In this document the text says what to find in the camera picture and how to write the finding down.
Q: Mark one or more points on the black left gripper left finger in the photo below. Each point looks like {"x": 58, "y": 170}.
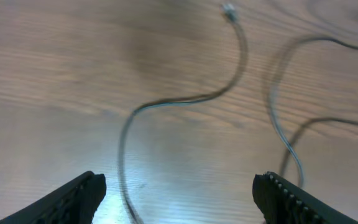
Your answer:
{"x": 75, "y": 202}

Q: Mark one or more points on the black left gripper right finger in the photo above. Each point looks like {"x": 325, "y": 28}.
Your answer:
{"x": 280, "y": 201}

